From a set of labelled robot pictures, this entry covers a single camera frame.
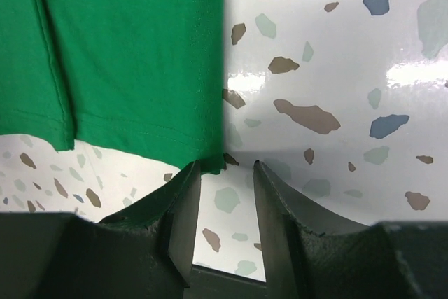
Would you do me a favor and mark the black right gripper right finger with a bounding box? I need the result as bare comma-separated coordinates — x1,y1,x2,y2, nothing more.
253,161,447,298

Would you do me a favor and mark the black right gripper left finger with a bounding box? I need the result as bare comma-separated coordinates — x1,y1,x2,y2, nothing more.
1,161,201,298

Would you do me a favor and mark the green t shirt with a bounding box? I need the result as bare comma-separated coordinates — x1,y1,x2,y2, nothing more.
1,0,224,174

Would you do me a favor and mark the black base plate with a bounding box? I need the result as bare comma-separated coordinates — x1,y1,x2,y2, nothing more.
183,265,267,299

